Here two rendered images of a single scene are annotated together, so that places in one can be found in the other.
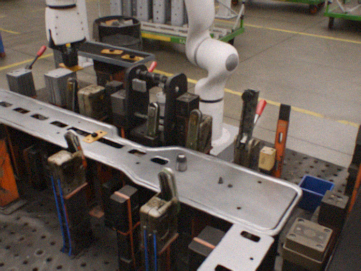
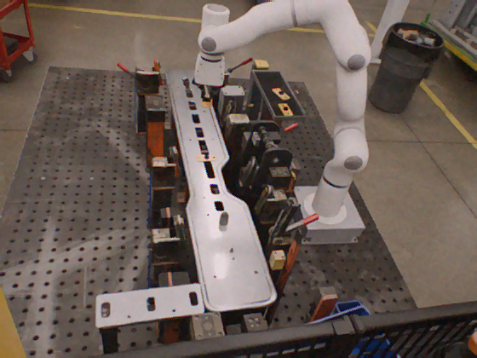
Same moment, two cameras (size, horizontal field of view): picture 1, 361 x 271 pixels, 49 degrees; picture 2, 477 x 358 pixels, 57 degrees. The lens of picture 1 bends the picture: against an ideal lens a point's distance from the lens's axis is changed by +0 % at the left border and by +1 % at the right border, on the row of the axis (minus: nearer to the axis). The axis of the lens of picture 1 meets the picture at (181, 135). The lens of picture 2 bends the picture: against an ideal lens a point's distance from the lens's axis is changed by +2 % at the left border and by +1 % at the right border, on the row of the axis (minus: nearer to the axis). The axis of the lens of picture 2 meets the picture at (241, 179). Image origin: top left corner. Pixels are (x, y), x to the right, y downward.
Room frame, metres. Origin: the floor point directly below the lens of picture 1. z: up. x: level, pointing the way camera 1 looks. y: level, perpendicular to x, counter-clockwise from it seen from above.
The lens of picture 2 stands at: (0.14, -0.61, 2.10)
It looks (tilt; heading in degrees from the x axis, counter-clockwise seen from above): 41 degrees down; 36
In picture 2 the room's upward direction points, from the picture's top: 12 degrees clockwise
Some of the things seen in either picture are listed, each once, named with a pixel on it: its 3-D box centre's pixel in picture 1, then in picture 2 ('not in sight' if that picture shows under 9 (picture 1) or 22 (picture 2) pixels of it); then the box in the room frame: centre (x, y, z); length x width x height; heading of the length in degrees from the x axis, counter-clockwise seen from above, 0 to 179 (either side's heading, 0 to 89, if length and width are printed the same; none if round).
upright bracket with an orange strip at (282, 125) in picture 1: (274, 182); (282, 281); (0.95, -0.28, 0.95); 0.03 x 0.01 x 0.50; 57
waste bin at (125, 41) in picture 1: (119, 54); (400, 70); (4.09, 0.66, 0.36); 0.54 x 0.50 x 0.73; 143
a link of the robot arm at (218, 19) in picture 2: not in sight; (214, 28); (1.14, 0.33, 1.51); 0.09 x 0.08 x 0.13; 38
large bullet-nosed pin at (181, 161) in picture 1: (181, 163); (224, 218); (0.94, 0.00, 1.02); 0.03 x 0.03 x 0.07
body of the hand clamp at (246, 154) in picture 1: (243, 189); (272, 268); (1.01, -0.20, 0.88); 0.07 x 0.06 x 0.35; 147
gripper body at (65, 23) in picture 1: (64, 22); (209, 68); (1.14, 0.33, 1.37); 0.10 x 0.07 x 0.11; 136
